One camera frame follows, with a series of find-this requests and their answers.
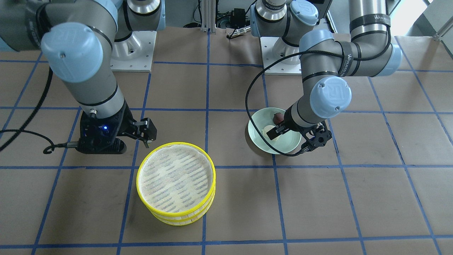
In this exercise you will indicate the light green plate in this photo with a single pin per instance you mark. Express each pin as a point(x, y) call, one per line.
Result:
point(261, 133)

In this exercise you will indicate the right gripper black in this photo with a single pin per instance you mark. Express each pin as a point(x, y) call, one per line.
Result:
point(124, 124)

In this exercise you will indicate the white steamed bun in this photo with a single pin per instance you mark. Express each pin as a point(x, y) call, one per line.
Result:
point(267, 129)

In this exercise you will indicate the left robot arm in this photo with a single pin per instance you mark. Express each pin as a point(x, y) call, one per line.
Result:
point(325, 61)

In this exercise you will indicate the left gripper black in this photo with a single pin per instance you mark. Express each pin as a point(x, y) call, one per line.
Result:
point(291, 119)

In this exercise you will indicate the yellow steamer layer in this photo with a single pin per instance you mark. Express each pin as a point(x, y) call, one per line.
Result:
point(185, 219)
point(176, 178)

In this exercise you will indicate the brown bun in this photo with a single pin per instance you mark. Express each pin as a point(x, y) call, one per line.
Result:
point(278, 118)

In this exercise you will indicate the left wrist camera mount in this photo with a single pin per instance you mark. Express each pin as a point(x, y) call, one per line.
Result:
point(315, 136)

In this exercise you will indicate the aluminium frame post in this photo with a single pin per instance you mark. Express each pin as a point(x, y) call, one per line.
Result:
point(208, 16)

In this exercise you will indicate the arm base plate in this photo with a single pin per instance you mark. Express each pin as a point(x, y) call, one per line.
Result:
point(273, 49)
point(135, 53)

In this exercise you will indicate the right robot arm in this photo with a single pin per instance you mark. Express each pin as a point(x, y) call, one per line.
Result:
point(79, 39)

